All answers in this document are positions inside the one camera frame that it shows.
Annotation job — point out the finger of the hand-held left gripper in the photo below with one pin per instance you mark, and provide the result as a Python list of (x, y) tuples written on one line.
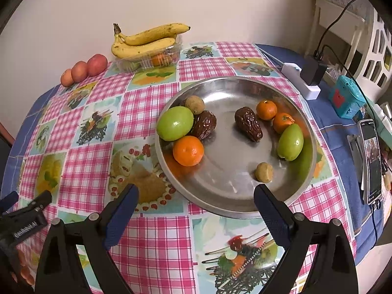
[(9, 200), (36, 202)]

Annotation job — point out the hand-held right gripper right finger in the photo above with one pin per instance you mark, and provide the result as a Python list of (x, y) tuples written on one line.
[(272, 217)]

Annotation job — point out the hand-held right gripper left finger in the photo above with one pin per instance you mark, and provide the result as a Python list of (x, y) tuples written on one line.
[(122, 217)]

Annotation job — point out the round metal plate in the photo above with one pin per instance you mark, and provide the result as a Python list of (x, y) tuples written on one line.
[(226, 165)]

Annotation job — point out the large orange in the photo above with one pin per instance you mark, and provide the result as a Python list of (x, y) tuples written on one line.
[(188, 150)]

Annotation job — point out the small orange mandarin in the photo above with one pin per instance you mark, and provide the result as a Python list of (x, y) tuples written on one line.
[(283, 123), (160, 59), (266, 109)]

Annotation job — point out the kiwi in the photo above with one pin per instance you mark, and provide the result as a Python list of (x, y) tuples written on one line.
[(194, 104)]

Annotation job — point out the pink checked tablecloth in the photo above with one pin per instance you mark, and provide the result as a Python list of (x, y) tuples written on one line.
[(153, 251)]

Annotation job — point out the brown wooden chair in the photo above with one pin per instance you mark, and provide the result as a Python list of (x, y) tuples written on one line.
[(6, 137)]

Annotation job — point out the blue cloth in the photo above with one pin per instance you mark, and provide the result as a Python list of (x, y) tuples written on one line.
[(337, 134)]

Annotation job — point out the smartphone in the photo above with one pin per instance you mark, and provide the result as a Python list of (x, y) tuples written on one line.
[(372, 162)]

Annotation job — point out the white power strip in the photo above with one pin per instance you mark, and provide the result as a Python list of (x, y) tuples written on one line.
[(309, 90)]

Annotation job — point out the teal toy box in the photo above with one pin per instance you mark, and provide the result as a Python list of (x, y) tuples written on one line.
[(344, 98)]

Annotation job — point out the black charger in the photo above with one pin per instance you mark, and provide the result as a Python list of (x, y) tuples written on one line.
[(313, 71)]

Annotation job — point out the clear plastic container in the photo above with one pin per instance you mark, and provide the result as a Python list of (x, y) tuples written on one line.
[(128, 62)]

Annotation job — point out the yellow banana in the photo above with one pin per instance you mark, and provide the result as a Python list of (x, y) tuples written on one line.
[(153, 35), (144, 49)]

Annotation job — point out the white plastic rack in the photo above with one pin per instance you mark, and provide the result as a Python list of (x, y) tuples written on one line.
[(376, 43)]

